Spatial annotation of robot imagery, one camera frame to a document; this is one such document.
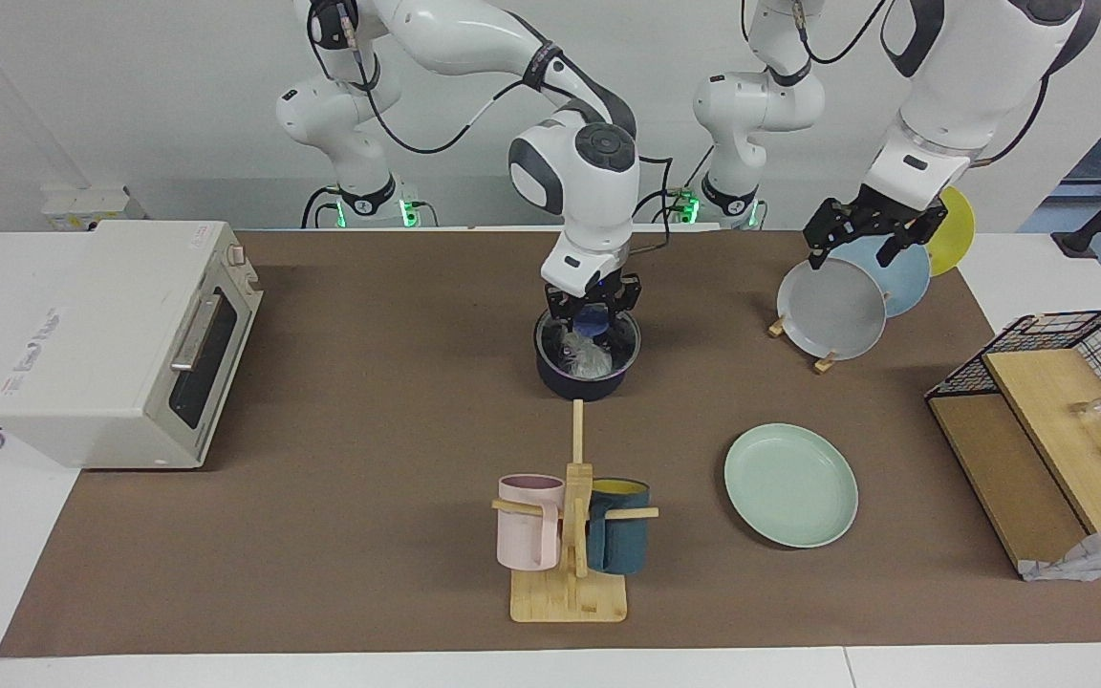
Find glass lid blue knob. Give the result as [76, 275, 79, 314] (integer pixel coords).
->
[533, 304, 642, 380]

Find light blue plate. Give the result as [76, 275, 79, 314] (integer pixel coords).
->
[837, 234, 933, 318]

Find grey plate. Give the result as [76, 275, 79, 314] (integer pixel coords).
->
[777, 256, 888, 362]

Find yellow plate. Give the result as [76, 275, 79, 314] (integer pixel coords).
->
[928, 186, 977, 278]

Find wooden plate rack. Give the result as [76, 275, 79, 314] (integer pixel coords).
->
[766, 311, 840, 375]

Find light green plate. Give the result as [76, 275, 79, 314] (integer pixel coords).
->
[723, 423, 860, 549]

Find pink mug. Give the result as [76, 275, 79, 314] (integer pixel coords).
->
[497, 474, 567, 572]

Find dark teal mug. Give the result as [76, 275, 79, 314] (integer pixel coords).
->
[586, 478, 652, 575]

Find wooden mug tree stand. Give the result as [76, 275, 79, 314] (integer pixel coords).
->
[491, 399, 659, 624]

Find brown table mat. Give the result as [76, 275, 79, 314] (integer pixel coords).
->
[0, 229, 1101, 658]

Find beige toaster oven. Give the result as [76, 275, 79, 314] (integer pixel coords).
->
[0, 220, 265, 470]

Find black pot purple handle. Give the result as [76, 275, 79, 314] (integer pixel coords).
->
[533, 306, 642, 401]

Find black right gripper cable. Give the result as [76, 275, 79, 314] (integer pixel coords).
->
[345, 19, 551, 156]

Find wire and wood shelf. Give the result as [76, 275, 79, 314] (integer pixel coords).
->
[925, 309, 1101, 574]

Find white wall socket box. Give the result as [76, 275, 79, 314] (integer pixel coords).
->
[41, 185, 133, 231]

